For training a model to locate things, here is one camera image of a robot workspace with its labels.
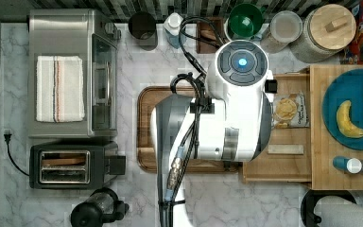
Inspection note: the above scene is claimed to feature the paper towel roll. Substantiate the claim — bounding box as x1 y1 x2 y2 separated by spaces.
314 196 363 227

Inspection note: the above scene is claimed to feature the wooden cutting board tray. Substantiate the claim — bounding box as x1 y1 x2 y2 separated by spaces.
136 86 239 174

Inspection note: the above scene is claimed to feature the black toaster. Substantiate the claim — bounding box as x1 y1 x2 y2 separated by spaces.
29 141 126 190

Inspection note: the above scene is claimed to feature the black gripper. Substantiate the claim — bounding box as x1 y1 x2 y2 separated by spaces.
265 79 278 94

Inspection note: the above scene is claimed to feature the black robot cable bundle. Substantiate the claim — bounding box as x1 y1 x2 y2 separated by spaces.
157 16 226 227

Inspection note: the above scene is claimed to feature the glass french press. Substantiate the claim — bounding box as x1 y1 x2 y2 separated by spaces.
70 187 130 227

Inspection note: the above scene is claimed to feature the wooden drawer cabinet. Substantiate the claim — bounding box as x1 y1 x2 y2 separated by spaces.
308 64 363 190

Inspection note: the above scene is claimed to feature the wooden toast slice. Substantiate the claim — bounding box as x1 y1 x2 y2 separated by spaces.
42 153 87 166

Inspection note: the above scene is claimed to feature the jar with wooden lid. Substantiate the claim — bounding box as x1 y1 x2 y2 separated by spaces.
289 4 356 63

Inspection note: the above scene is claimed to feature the stainless steel toaster oven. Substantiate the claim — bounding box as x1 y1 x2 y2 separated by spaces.
28 9 121 138

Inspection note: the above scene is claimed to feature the brown wooden utensil holder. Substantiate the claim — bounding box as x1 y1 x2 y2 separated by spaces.
196 17 226 54

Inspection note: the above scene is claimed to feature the clear plastic grain container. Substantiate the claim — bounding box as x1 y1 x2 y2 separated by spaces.
260 10 303 53

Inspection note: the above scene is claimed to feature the snack bag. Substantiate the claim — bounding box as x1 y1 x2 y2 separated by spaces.
272 92 309 129

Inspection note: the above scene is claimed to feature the yellow banana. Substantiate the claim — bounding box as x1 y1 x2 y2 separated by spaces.
336 100 363 139

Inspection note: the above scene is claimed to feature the black paper towel holder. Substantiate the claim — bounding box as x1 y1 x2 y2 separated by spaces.
301 190 356 227

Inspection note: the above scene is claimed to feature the black power plug cable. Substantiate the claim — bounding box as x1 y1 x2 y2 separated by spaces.
3 128 30 177

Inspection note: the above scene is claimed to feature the blue plate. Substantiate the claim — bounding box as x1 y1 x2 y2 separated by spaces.
321 69 363 150

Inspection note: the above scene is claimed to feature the green bowl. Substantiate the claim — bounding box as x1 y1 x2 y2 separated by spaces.
227 3 265 40

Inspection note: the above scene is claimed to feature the blue bottle white cap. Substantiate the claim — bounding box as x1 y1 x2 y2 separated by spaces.
164 12 182 49

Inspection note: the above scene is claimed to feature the blue shaker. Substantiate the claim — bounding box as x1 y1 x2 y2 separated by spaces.
333 156 362 174

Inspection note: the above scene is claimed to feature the black cup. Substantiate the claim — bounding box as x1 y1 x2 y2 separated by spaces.
128 11 158 51

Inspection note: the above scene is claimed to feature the striped white towel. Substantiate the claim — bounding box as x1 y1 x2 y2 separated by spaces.
36 56 85 123

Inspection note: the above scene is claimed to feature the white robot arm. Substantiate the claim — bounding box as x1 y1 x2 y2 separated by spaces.
150 40 277 227

